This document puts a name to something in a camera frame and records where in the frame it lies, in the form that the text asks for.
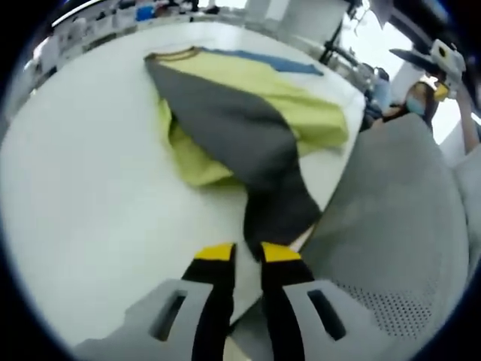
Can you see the blue box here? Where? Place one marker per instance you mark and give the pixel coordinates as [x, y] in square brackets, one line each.
[146, 13]

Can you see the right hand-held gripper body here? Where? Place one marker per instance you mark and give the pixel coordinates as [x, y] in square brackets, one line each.
[449, 62]

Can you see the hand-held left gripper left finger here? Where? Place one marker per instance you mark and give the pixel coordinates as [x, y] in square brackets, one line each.
[212, 301]

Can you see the yellow garment blue grey sleeves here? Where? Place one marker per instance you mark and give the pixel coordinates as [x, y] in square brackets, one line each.
[233, 124]

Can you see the grey mesh office chair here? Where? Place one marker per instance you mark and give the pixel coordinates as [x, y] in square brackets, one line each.
[394, 225]

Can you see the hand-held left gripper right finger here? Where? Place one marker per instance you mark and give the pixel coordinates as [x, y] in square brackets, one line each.
[282, 301]

